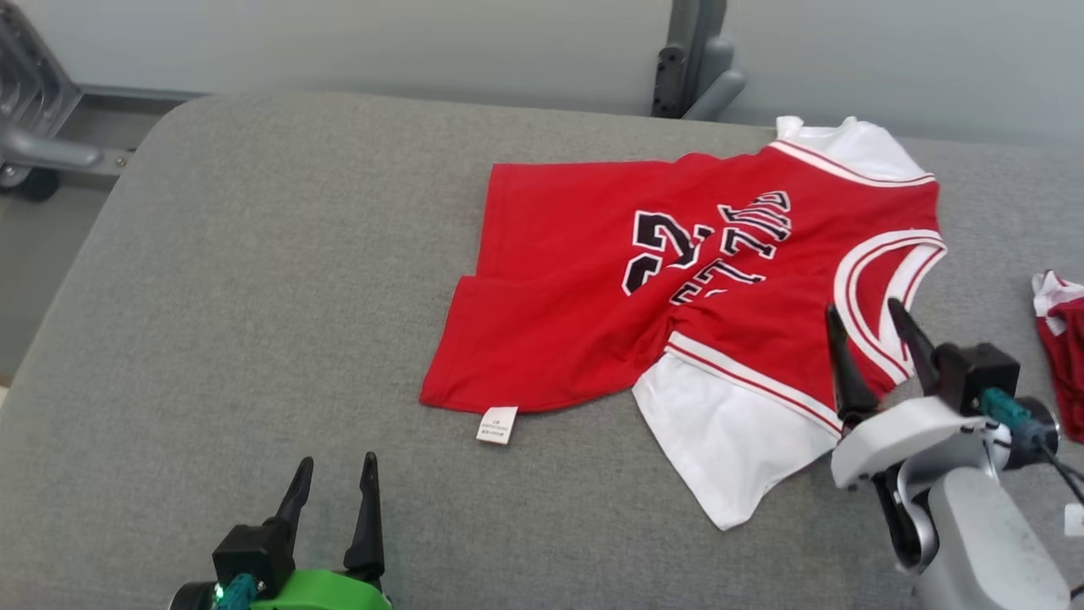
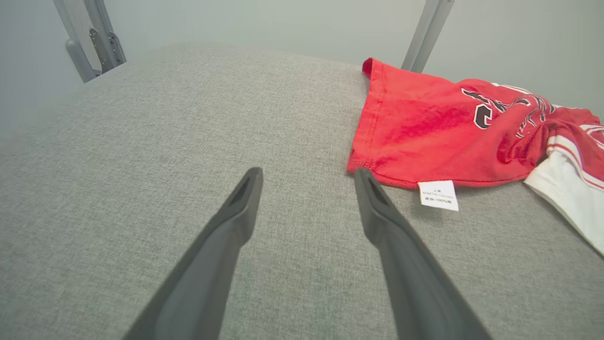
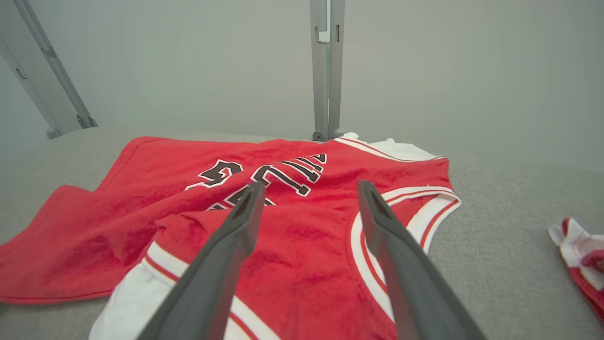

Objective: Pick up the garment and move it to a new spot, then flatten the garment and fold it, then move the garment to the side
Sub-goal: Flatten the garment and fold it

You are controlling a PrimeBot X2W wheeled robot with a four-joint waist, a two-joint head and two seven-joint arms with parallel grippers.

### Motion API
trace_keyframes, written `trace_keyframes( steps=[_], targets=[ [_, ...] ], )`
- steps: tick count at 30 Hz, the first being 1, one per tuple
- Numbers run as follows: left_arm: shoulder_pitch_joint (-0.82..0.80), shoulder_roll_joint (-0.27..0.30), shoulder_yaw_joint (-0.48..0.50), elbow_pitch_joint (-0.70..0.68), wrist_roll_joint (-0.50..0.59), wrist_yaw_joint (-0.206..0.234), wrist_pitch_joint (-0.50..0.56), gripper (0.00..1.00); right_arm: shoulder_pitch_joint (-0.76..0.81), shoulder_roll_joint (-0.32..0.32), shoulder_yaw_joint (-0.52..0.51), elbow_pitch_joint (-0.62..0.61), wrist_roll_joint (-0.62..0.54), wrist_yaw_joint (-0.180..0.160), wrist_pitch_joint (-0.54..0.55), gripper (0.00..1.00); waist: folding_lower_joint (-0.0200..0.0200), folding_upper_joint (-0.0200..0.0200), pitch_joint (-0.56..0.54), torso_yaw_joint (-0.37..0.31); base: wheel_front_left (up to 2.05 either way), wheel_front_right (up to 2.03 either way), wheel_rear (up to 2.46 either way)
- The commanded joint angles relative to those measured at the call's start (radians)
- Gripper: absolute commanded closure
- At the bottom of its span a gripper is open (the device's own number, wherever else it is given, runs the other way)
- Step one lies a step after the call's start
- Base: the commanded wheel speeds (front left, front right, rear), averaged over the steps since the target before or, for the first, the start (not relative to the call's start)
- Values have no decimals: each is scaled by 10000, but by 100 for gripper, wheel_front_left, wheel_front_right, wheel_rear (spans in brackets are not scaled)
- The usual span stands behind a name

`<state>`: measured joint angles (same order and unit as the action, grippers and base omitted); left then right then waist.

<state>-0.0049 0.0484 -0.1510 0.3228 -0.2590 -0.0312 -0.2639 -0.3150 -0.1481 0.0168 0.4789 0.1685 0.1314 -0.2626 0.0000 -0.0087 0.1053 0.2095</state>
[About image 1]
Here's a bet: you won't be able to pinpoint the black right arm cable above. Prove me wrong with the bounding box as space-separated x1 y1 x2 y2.
1037 441 1084 509

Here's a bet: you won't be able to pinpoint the teal left cable connector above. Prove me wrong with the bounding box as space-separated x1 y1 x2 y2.
216 574 259 610

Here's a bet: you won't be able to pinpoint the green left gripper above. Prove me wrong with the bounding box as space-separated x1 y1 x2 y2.
254 452 395 610

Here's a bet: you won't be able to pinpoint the red shorts with white stripe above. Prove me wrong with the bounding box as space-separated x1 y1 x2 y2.
1031 271 1084 443

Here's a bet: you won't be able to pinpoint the red basketball jersey white sleeves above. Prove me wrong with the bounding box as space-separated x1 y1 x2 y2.
419 115 948 531

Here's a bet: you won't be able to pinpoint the grey caster leg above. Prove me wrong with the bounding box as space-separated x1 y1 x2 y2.
0 0 136 202

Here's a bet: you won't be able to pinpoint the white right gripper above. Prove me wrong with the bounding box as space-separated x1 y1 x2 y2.
826 298 1013 492

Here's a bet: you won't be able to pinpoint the teal cable connector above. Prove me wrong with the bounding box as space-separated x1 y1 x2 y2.
216 574 259 610
981 388 1047 450

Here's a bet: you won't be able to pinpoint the teal right cable connector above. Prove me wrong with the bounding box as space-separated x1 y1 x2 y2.
981 388 1047 450

